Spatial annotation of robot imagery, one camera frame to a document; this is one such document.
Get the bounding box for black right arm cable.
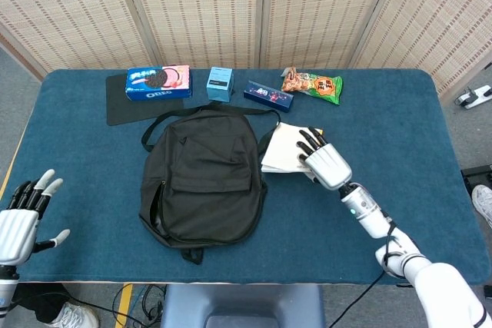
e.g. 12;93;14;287
326;210;404;328

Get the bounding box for black equipment base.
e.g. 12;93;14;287
460;165;492;191

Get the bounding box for black flat mat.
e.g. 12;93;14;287
105;74;185;127

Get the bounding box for white power strip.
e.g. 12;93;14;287
455;84;492;110

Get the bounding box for long dark blue box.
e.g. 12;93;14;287
243;80;295;113

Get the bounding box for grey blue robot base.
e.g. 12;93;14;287
160;283;326;328

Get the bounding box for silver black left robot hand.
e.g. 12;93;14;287
0;168;71;266

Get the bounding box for white sneaker with black trousers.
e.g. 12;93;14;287
11;283;100;328

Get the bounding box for blue Oreo cookie box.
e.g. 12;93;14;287
125;65;193;103

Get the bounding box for white notebook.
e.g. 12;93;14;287
261;121;324;174

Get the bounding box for small light blue box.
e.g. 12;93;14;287
206;66;235;103

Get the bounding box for black fabric backpack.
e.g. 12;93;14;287
138;104;282;266

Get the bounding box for woven folding screen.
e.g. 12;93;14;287
0;0;492;98

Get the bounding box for orange and green snack bag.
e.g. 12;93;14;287
281;67;344;106

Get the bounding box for black floor cables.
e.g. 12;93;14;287
111;284;167;328

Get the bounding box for white mesh sneaker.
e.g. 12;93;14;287
471;184;492;229

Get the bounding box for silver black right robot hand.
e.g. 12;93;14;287
295;126;353;191

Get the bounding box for blue table cloth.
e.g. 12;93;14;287
7;68;491;286

